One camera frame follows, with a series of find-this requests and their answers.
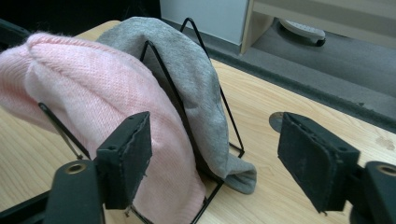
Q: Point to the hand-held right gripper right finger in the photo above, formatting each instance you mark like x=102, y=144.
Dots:
x=311, y=161

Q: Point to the white cabinet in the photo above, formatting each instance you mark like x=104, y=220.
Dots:
x=205, y=18

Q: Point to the dark round table grommet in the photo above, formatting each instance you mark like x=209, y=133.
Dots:
x=275, y=123

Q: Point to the pink knit beanie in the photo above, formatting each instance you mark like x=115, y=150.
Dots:
x=93, y=87

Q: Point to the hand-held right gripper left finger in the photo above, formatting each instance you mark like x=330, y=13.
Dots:
x=127, y=161

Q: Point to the black curtain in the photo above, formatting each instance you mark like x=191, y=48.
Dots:
x=62, y=12

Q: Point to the grey knit beanie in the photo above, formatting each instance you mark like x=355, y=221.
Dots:
x=193, y=74

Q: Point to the grey flat floor device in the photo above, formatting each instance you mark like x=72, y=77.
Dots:
x=302, y=29

